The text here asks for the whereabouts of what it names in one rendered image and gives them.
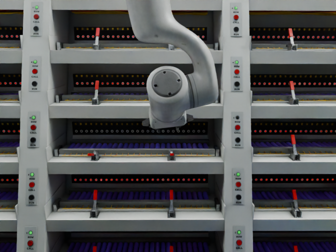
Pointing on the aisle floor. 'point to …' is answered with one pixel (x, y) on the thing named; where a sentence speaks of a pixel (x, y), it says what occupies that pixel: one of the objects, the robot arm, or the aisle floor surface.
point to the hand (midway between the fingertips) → (167, 125)
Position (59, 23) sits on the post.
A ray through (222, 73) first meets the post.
